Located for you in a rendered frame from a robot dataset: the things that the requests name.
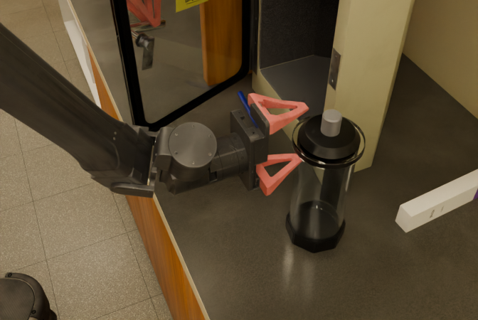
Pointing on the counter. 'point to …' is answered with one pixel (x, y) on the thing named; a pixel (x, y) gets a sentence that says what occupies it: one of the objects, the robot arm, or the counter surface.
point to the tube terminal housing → (364, 45)
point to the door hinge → (254, 15)
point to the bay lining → (296, 12)
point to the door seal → (134, 56)
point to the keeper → (334, 68)
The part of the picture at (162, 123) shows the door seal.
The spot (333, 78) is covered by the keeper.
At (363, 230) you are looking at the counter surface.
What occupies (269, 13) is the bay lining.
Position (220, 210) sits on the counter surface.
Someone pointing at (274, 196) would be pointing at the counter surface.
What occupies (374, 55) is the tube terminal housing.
